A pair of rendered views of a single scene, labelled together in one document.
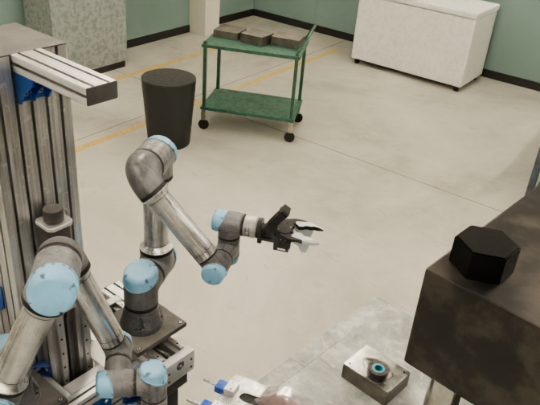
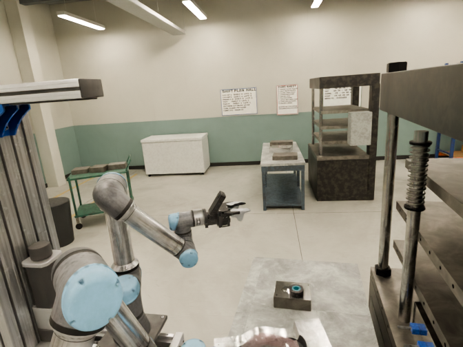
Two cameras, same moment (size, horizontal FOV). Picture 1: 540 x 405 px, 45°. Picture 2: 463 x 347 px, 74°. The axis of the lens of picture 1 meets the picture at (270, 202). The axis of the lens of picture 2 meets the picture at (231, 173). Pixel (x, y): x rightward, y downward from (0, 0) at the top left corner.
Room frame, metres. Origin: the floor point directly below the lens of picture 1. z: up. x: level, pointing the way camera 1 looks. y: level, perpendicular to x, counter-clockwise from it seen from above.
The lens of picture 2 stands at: (0.59, 0.47, 1.98)
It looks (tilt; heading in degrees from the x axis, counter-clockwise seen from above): 15 degrees down; 334
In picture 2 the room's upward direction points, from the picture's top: 4 degrees counter-clockwise
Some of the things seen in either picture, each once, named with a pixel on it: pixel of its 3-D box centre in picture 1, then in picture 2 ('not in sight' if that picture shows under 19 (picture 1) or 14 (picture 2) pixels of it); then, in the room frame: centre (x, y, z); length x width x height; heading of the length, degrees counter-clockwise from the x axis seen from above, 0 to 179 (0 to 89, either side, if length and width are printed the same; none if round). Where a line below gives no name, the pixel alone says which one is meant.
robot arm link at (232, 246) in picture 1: (227, 250); (184, 242); (1.82, 0.13, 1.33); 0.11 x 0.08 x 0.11; 168
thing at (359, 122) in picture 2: not in sight; (340, 135); (4.66, -3.70, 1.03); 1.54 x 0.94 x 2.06; 146
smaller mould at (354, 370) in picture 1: (375, 374); (292, 295); (1.81, -0.45, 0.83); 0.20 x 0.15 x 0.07; 49
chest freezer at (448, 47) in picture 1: (422, 34); (177, 154); (8.14, -1.71, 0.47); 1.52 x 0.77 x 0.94; 56
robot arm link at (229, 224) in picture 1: (229, 222); (181, 221); (1.83, 0.13, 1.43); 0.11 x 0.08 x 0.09; 78
